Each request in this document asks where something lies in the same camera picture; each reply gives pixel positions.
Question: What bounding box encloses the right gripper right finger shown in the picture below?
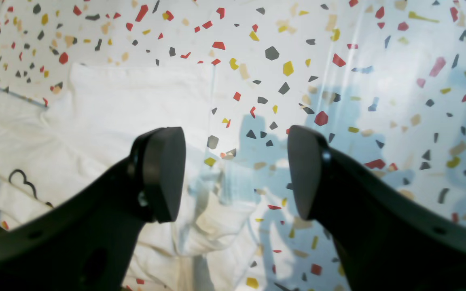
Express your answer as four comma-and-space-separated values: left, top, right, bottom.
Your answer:
287, 125, 332, 221

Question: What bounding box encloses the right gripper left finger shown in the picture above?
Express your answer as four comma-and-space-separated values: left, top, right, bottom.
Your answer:
130, 127, 186, 223

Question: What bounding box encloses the white printed T-shirt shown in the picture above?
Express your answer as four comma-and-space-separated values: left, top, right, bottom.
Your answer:
0, 64, 260, 291

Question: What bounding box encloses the terrazzo pattern tablecloth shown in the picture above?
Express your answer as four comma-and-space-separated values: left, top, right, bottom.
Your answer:
0, 0, 466, 291

